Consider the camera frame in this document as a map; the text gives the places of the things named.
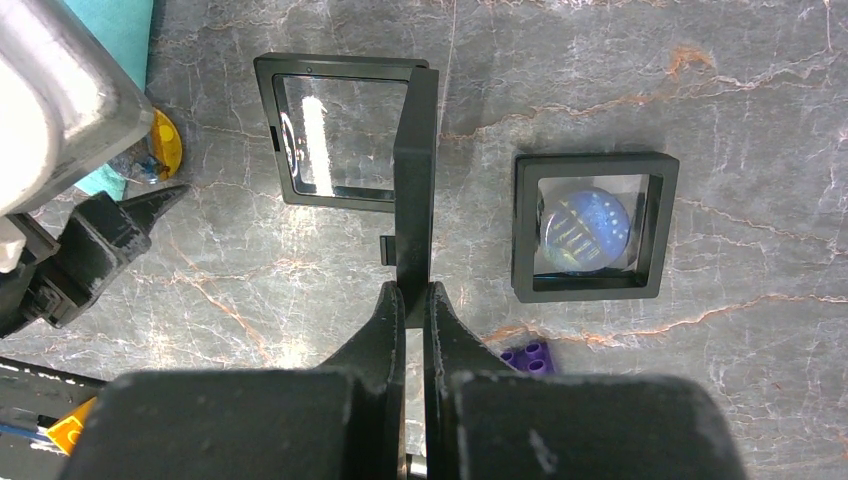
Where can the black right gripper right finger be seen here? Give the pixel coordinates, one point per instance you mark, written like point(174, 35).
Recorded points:
point(485, 420)

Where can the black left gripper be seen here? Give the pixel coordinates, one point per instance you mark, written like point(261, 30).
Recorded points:
point(100, 239)

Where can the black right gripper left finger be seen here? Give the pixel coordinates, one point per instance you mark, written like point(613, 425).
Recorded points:
point(342, 419)

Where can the orange round brooch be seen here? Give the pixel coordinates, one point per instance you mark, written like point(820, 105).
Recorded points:
point(166, 147)

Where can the black square frame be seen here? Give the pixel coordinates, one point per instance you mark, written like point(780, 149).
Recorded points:
point(645, 182)
point(414, 155)

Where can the blue starry round brooch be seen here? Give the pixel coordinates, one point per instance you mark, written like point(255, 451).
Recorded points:
point(580, 231)

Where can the purple toy brick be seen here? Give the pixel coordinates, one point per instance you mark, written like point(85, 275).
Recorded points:
point(535, 358)

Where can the orange diamond marker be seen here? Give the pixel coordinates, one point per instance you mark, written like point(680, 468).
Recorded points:
point(64, 433)

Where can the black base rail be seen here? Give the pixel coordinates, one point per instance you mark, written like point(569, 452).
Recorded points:
point(34, 398)

